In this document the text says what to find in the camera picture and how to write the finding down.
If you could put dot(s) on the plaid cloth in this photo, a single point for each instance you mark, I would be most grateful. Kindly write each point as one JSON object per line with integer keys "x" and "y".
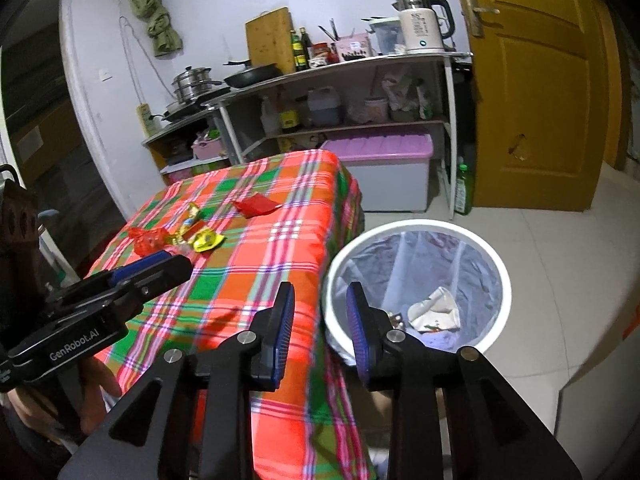
{"x": 280, "y": 240}

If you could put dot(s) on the pink utensil holder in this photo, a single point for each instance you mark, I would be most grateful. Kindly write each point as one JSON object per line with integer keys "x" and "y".
{"x": 352, "y": 49}

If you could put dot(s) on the green plastic bottle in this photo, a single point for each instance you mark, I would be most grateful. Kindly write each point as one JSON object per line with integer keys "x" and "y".
{"x": 463, "y": 190}

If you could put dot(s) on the white plastic bottle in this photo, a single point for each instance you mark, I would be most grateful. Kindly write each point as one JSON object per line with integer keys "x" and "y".
{"x": 270, "y": 116}

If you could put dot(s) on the dark sauce bottle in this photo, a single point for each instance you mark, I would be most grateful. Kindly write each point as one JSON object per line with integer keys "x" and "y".
{"x": 304, "y": 50}

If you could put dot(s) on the yellow label sauce bottle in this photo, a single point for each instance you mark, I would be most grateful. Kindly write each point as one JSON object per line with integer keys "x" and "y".
{"x": 295, "y": 52}

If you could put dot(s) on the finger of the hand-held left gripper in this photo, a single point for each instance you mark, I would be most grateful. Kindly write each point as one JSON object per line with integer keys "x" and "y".
{"x": 165, "y": 272}
{"x": 135, "y": 266}

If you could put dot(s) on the wooden cutting board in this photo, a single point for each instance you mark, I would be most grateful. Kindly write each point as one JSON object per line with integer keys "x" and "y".
{"x": 270, "y": 40}

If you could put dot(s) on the beige power strip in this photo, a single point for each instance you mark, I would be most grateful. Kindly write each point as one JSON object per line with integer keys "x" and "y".
{"x": 144, "y": 120}

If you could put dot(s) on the crumpled plastic bags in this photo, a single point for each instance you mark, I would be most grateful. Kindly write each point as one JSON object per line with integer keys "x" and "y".
{"x": 405, "y": 92}

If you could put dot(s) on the white electric kettle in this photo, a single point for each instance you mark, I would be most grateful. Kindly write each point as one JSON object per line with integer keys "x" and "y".
{"x": 420, "y": 27}

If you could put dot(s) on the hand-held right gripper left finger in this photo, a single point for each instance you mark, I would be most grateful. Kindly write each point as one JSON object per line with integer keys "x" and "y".
{"x": 282, "y": 340}

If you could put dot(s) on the grey plastic bin liner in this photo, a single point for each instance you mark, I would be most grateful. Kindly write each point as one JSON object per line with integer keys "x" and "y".
{"x": 380, "y": 270}

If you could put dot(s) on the clear plastic lidded container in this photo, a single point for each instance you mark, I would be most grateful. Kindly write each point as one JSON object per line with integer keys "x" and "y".
{"x": 387, "y": 37}

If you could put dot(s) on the low wooden shelf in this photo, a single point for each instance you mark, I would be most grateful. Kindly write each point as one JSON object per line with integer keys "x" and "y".
{"x": 162, "y": 137}

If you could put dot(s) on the black frying pan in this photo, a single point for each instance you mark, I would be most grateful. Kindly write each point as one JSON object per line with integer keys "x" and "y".
{"x": 252, "y": 76}

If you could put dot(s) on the white wall switch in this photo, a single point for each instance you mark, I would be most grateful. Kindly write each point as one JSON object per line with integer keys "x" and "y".
{"x": 106, "y": 76}

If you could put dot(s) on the yellow wooden door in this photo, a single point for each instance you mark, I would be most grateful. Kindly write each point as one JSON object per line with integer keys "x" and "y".
{"x": 540, "y": 110}

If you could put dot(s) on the black induction cooker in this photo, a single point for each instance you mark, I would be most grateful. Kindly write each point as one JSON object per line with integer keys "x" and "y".
{"x": 195, "y": 105}

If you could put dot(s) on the green hanging cloth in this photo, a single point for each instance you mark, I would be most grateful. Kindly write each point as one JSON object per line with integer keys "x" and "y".
{"x": 155, "y": 15}

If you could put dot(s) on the steel steamer pot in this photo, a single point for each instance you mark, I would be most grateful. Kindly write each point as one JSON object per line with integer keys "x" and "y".
{"x": 192, "y": 82}

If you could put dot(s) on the person's left hand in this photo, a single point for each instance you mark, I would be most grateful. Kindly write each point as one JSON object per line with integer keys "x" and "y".
{"x": 97, "y": 390}

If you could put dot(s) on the long yellow printed wrapper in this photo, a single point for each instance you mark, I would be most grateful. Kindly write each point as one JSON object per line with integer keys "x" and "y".
{"x": 190, "y": 220}

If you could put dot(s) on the white metal shelf unit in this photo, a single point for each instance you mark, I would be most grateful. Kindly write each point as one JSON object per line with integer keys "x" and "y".
{"x": 350, "y": 62}

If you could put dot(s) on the yellow candy wrapper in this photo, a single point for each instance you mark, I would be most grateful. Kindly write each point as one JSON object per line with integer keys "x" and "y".
{"x": 209, "y": 240}

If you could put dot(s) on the crinkly translucent red wrapper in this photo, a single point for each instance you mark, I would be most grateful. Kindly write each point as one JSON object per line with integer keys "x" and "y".
{"x": 150, "y": 240}

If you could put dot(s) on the brown wrapper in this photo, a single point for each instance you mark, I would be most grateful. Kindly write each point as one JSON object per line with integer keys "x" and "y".
{"x": 395, "y": 318}

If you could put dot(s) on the translucent oil jug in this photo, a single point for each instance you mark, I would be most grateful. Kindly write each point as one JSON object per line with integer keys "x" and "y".
{"x": 325, "y": 107}

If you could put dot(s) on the purple lid storage box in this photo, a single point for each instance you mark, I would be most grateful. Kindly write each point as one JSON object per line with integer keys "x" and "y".
{"x": 385, "y": 175}

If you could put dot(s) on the white round bin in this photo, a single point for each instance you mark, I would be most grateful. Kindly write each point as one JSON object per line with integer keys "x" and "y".
{"x": 425, "y": 225}

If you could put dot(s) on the solid red foil wrapper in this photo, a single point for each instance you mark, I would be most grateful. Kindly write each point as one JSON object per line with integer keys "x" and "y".
{"x": 255, "y": 206}

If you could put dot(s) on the red sauce jar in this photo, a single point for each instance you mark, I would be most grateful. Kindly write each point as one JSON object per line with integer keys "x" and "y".
{"x": 320, "y": 52}

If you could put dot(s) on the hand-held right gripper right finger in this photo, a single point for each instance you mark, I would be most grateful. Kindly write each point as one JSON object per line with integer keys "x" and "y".
{"x": 356, "y": 335}

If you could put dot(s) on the black chopsticks bundle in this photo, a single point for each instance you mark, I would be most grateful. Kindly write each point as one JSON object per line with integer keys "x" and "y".
{"x": 332, "y": 30}

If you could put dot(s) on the yellow label oil bottle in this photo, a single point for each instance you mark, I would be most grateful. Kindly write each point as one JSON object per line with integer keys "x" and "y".
{"x": 289, "y": 119}

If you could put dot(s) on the pale printed food packet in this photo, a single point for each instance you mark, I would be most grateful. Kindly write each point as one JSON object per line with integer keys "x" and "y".
{"x": 440, "y": 305}

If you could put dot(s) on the pink plastic basket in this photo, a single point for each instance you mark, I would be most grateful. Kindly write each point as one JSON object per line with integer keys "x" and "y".
{"x": 207, "y": 149}

